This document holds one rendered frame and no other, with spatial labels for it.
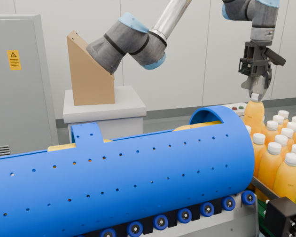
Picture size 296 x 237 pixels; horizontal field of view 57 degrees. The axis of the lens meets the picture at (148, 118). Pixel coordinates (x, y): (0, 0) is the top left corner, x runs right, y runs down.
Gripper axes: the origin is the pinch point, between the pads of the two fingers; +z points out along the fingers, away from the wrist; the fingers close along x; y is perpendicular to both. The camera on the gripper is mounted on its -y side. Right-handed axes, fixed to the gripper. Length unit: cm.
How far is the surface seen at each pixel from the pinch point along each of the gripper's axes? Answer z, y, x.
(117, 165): 3, 60, 24
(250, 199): 24.8, 17.6, 23.8
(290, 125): 10.6, -11.0, 7.7
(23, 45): -3, 87, -143
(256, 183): 24.3, 10.6, 17.9
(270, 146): 10.6, 8.0, 18.3
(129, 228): 24, 57, 23
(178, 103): 100, -95, -252
